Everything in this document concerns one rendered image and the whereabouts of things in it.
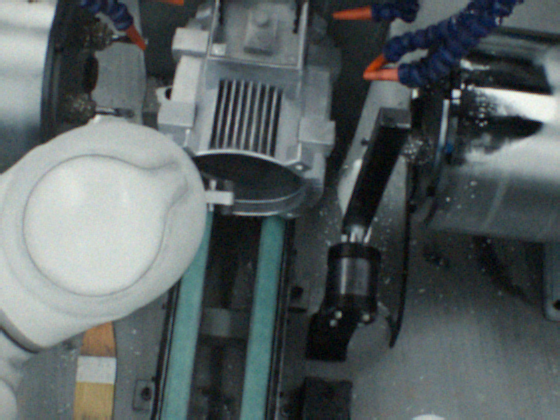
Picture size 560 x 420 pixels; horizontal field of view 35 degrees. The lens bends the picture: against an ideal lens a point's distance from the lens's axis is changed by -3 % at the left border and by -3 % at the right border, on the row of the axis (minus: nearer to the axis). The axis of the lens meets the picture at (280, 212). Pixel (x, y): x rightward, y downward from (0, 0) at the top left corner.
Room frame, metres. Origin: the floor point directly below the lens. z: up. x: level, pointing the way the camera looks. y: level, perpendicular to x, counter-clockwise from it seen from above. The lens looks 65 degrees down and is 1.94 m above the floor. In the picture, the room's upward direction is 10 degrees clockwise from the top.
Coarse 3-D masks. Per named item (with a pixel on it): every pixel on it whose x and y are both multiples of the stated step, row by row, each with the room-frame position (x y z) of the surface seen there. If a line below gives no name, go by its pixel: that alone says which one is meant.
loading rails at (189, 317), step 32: (288, 224) 0.45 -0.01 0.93; (288, 256) 0.41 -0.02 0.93; (192, 288) 0.35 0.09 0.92; (256, 288) 0.37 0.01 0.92; (288, 288) 0.37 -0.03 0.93; (192, 320) 0.31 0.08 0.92; (224, 320) 0.35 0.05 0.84; (256, 320) 0.33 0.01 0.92; (288, 320) 0.34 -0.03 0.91; (160, 352) 0.27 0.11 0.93; (192, 352) 0.28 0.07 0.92; (256, 352) 0.29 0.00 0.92; (160, 384) 0.23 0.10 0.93; (192, 384) 0.25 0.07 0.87; (256, 384) 0.25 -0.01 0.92; (160, 416) 0.20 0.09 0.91; (256, 416) 0.22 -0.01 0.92; (288, 416) 0.24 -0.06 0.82
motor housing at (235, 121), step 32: (192, 64) 0.57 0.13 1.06; (192, 96) 0.53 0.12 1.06; (224, 96) 0.51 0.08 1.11; (256, 96) 0.52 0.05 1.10; (320, 96) 0.56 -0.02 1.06; (192, 128) 0.48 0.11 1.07; (224, 128) 0.48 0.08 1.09; (256, 128) 0.48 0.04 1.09; (288, 128) 0.50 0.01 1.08; (192, 160) 0.49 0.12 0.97; (224, 160) 0.52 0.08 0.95; (256, 160) 0.53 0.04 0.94; (320, 160) 0.48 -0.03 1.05; (256, 192) 0.48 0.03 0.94; (288, 192) 0.48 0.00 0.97; (320, 192) 0.46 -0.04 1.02
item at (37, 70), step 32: (0, 0) 0.54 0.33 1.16; (32, 0) 0.55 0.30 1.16; (64, 0) 0.56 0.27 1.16; (0, 32) 0.51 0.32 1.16; (32, 32) 0.51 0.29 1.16; (64, 32) 0.54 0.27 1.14; (96, 32) 0.58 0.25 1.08; (0, 64) 0.47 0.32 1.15; (32, 64) 0.48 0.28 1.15; (64, 64) 0.51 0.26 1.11; (96, 64) 0.60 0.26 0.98; (0, 96) 0.45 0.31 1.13; (32, 96) 0.45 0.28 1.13; (64, 96) 0.49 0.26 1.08; (0, 128) 0.43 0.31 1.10; (32, 128) 0.43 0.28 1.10; (64, 128) 0.47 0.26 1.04; (0, 160) 0.41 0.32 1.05
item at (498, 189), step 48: (432, 48) 0.65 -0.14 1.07; (480, 48) 0.59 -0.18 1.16; (528, 48) 0.61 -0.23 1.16; (432, 96) 0.58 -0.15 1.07; (480, 96) 0.53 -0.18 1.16; (528, 96) 0.55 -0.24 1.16; (432, 144) 0.51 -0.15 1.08; (480, 144) 0.49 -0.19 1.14; (528, 144) 0.50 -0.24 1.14; (432, 192) 0.46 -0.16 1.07; (480, 192) 0.46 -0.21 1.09; (528, 192) 0.46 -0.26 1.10; (528, 240) 0.46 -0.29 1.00
